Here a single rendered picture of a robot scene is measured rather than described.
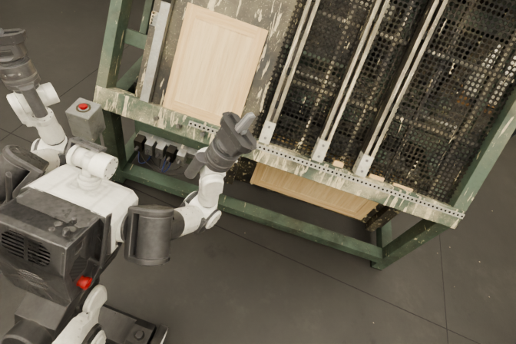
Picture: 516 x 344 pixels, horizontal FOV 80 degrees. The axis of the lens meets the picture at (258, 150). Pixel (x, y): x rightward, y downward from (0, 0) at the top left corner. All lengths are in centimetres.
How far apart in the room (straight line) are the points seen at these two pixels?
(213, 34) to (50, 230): 123
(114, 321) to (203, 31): 161
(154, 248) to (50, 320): 39
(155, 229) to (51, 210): 25
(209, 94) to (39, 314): 119
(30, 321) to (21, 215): 37
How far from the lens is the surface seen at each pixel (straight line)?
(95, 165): 90
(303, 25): 169
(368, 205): 237
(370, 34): 173
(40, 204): 93
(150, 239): 89
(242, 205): 231
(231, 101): 173
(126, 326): 201
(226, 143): 81
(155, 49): 180
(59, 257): 86
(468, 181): 207
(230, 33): 172
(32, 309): 117
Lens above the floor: 216
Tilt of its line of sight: 48 degrees down
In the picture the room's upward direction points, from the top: 21 degrees clockwise
